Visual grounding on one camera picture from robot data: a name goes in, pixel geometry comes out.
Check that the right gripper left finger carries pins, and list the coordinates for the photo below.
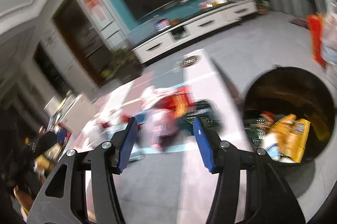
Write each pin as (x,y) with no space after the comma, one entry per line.
(62,198)

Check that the large potted plant left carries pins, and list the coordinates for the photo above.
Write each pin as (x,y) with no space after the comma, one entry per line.
(123,65)

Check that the white plastic bag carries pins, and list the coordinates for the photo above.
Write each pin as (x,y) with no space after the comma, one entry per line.
(329,34)

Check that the red snack wrapper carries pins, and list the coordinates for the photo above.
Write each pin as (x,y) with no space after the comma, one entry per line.
(178,103)

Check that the orange red shopping bag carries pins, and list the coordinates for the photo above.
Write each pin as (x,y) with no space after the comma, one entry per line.
(315,26)

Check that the small blue red box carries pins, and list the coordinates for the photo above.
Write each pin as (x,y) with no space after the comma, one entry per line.
(162,24)

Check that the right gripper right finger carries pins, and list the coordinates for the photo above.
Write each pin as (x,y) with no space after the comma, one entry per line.
(269,198)

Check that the yellow snack bag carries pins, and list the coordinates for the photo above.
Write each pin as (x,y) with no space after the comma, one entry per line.
(285,141)

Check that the white TV cabinet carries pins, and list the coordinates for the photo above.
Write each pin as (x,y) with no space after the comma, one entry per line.
(194,28)

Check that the pink plastic wrapper bag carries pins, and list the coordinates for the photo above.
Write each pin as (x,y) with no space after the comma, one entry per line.
(160,125)

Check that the small potted plant floor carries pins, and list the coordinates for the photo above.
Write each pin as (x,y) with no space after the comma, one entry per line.
(262,9)

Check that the black round trash bin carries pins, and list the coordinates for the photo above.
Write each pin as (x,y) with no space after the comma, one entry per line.
(282,91)

